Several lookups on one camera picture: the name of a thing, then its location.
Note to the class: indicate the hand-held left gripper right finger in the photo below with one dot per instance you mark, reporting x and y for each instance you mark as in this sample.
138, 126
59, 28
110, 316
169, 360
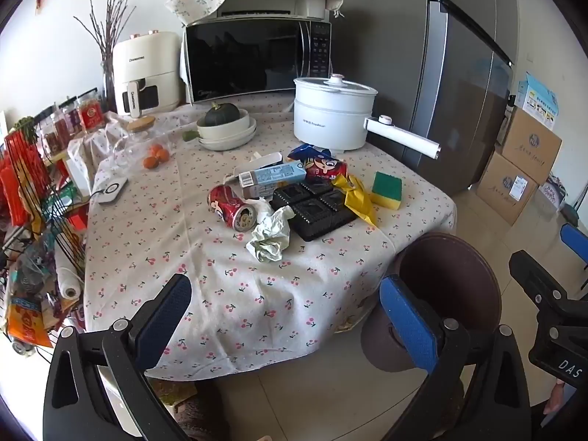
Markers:
406, 326

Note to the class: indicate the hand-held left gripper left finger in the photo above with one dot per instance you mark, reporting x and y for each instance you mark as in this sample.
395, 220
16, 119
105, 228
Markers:
167, 317

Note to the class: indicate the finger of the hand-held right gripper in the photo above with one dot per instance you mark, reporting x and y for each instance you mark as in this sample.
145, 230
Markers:
574, 243
533, 271

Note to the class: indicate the crushed red can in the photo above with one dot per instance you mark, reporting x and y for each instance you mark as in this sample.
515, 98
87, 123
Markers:
225, 204

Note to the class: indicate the pale green paper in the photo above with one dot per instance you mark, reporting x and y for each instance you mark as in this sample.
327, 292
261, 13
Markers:
271, 239

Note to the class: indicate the yellow plastic wrapper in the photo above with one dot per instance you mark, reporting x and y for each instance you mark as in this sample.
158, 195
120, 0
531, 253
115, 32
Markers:
358, 200

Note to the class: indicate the green and yellow sponge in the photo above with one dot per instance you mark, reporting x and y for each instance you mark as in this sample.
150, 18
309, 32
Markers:
386, 186

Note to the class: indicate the white tissue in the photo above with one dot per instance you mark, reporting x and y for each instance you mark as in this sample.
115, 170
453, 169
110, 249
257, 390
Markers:
264, 209

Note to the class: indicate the black plastic tray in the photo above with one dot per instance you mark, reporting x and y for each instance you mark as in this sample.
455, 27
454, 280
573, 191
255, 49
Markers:
312, 216

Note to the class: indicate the red cartoon print can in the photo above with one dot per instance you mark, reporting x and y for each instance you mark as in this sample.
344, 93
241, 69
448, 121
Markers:
324, 168

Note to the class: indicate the light blue milk carton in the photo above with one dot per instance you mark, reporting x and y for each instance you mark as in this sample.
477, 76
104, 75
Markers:
275, 175

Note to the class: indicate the white paper box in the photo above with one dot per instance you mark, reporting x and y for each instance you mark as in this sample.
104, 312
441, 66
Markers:
268, 160

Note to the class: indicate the blue paper package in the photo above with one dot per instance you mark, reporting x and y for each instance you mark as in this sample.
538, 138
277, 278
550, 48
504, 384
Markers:
305, 150

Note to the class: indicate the person's right hand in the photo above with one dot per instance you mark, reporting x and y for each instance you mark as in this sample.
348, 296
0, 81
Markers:
556, 399

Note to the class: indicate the white printed bag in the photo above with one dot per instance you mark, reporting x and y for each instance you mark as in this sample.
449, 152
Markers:
553, 193

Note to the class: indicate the floral under tablecloth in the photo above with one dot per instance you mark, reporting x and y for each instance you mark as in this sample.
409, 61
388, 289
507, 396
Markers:
351, 324

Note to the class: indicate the large cardboard box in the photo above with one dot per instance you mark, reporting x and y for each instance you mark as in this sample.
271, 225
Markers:
533, 147

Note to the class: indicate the white paper roll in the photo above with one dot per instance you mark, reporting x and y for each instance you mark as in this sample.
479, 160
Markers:
69, 280

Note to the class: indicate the small white flat device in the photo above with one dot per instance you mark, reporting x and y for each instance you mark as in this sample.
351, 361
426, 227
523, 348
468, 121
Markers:
112, 190

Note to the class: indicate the orange snack packet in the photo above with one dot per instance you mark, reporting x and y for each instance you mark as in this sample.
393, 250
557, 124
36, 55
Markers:
27, 326

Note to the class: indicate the blue and white box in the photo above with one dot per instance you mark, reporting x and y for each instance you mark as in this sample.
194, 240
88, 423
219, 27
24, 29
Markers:
537, 99

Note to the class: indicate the small orange tangerine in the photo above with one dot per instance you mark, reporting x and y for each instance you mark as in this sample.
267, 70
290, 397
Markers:
150, 162
157, 149
164, 156

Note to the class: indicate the cream shallow plate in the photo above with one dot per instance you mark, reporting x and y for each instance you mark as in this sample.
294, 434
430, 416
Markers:
229, 146
250, 129

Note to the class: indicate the glass jar with wooden lid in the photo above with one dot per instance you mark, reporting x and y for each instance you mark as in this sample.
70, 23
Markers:
140, 124

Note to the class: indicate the bundle of red packets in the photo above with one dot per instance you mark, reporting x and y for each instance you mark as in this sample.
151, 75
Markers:
23, 170

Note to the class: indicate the dark green pumpkin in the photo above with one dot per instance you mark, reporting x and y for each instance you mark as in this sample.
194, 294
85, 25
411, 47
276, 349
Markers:
220, 115

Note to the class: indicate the clear jar with dark contents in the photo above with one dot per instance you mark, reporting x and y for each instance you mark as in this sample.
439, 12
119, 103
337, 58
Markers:
69, 121
50, 138

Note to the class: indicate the white electric cooking pot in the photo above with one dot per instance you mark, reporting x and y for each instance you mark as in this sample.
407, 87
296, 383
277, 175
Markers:
326, 119

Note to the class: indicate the grey refrigerator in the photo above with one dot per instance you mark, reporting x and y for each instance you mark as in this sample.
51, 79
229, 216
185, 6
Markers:
413, 78

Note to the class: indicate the clear glass vase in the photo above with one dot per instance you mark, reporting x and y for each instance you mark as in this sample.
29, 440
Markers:
109, 87

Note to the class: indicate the green leafy sprig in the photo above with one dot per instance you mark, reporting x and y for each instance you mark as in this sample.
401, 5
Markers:
26, 126

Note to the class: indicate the cream air fryer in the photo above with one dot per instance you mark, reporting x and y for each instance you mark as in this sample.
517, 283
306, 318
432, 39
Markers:
151, 59

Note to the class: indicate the black microwave oven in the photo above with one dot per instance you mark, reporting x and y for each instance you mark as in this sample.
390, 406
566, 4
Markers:
239, 59

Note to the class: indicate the dry brown twigs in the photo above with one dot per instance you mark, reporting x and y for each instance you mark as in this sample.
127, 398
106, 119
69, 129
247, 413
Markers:
109, 32

